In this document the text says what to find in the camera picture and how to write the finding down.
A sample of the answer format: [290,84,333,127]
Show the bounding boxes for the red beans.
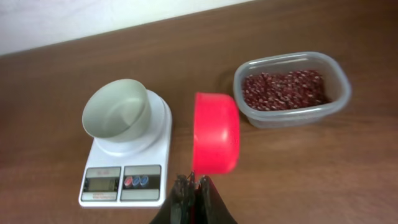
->
[241,70,330,111]

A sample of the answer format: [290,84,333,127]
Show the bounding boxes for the clear plastic container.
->
[233,52,352,129]

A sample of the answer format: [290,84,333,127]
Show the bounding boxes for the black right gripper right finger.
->
[195,175,237,224]

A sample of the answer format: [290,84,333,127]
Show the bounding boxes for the orange plastic measuring scoop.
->
[192,92,240,175]

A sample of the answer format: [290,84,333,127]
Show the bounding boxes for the white round bowl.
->
[82,79,151,142]

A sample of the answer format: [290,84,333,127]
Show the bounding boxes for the white digital kitchen scale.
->
[78,91,172,208]

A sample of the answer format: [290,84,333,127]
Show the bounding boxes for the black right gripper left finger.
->
[150,173,195,224]

